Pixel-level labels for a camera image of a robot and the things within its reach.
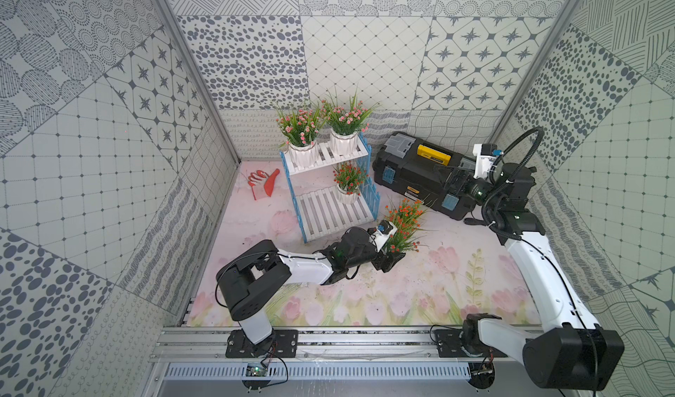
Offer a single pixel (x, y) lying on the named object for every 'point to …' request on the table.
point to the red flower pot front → (413, 244)
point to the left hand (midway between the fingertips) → (405, 251)
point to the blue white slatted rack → (320, 213)
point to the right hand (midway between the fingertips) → (444, 171)
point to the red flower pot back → (405, 216)
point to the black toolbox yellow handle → (417, 169)
